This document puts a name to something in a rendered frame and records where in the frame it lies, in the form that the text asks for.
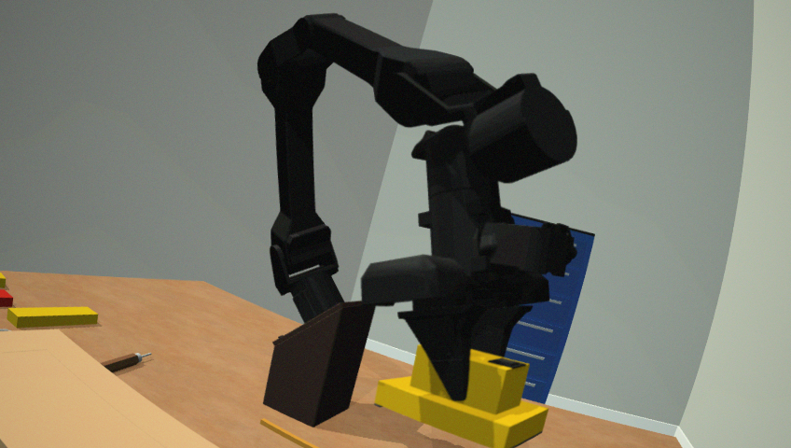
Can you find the red flat bar with yellow patch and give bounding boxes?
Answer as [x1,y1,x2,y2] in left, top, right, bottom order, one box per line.
[0,289,13,307]

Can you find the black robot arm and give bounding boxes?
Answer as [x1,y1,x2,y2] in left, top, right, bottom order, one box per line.
[257,13,577,323]

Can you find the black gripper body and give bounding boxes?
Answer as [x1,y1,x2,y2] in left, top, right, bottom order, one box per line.
[360,189,549,310]

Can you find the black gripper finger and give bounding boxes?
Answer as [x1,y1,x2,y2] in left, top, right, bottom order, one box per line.
[471,305,533,357]
[397,305,487,401]

